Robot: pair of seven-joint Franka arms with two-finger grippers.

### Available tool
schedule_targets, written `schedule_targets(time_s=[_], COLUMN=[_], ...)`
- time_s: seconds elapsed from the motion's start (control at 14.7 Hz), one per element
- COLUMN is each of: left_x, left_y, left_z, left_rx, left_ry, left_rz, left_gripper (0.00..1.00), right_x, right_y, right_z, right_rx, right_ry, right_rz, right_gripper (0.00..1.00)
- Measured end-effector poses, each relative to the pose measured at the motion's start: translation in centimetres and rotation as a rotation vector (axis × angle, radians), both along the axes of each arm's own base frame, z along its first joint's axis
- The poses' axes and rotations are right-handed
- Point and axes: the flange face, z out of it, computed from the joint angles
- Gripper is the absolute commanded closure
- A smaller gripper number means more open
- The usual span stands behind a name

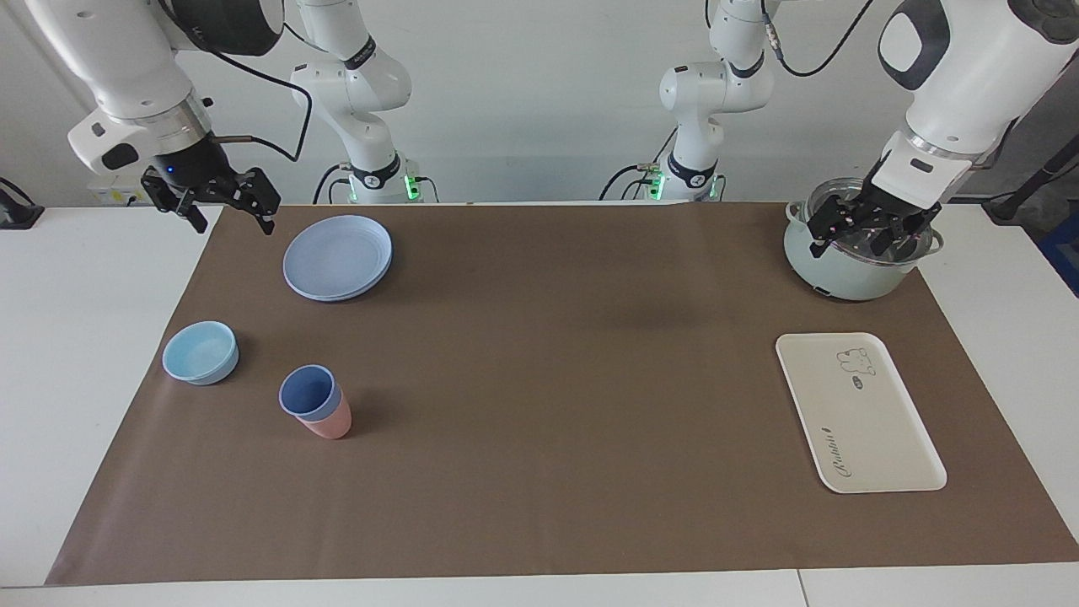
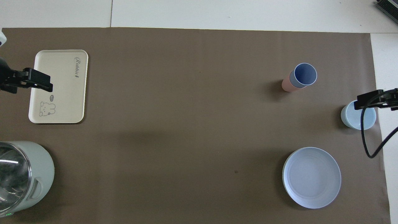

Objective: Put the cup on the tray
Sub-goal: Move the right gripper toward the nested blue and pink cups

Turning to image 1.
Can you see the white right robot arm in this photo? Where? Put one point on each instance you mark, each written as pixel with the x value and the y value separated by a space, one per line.
pixel 126 67

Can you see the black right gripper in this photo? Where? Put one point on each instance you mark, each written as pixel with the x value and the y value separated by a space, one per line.
pixel 194 169

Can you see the blue plate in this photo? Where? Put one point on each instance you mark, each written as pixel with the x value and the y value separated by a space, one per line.
pixel 337 257

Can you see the blue ribbed cup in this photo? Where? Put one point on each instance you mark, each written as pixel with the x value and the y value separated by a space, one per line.
pixel 310 394

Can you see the cream tray with rabbit print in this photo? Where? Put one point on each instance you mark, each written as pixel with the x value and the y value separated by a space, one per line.
pixel 860 413

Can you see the light blue bowl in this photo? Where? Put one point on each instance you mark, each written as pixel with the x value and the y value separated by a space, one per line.
pixel 201 352

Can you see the black clamp stand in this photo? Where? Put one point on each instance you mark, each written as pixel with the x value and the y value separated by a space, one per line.
pixel 17 215

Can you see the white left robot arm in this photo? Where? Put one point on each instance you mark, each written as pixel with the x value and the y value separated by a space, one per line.
pixel 969 76

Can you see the white power strip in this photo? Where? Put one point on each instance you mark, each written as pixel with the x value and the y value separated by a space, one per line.
pixel 118 187

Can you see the pale green cooking pot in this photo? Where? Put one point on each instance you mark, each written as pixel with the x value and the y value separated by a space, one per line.
pixel 834 274

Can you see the black tripod stand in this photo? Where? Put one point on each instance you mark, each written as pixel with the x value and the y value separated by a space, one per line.
pixel 1024 190

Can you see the pink cup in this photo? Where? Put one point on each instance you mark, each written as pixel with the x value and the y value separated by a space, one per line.
pixel 333 426

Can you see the blue box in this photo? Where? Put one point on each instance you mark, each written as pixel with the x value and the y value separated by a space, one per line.
pixel 1064 261

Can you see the brown table mat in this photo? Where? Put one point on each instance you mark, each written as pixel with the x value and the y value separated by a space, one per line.
pixel 548 405

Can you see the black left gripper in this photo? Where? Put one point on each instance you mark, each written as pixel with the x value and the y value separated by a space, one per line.
pixel 893 202

